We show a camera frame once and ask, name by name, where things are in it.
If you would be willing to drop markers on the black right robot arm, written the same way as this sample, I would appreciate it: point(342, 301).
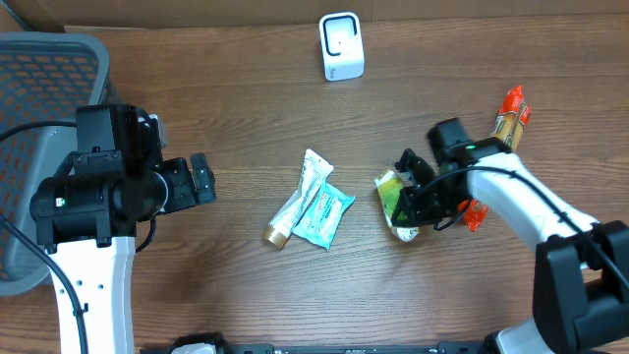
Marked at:
point(580, 296)

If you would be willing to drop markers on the orange spaghetti packet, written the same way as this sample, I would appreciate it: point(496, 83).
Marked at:
point(511, 120)

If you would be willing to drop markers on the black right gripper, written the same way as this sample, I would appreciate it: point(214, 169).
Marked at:
point(420, 192)

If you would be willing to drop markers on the teal snack packet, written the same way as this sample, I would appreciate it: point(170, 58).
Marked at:
point(320, 222)

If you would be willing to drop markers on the green tea packet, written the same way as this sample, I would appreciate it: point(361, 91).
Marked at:
point(388, 185)

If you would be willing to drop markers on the grey plastic mesh basket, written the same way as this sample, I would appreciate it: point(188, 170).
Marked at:
point(45, 77)

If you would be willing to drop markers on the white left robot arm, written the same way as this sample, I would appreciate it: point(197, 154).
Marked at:
point(86, 219)

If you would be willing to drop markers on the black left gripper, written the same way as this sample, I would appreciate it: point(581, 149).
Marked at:
point(198, 178)

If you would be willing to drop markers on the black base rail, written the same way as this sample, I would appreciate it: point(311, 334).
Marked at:
point(215, 342)

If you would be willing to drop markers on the white tube gold cap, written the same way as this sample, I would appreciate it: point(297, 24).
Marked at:
point(314, 172)

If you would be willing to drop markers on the white barcode scanner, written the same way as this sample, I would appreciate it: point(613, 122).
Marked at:
point(342, 49)

